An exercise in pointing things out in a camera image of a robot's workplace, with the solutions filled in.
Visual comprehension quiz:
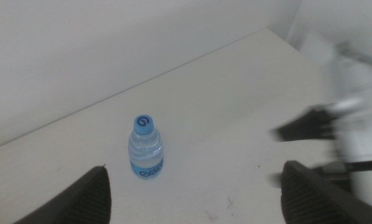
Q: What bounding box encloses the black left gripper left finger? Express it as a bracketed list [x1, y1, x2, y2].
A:
[13, 165, 112, 224]

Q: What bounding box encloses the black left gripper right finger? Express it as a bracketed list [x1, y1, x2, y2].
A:
[280, 160, 372, 224]

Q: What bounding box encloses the clear water bottle blue cap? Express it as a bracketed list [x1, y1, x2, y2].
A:
[128, 114, 164, 180]

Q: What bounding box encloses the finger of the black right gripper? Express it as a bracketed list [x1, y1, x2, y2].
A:
[310, 164, 352, 191]
[270, 104, 341, 143]

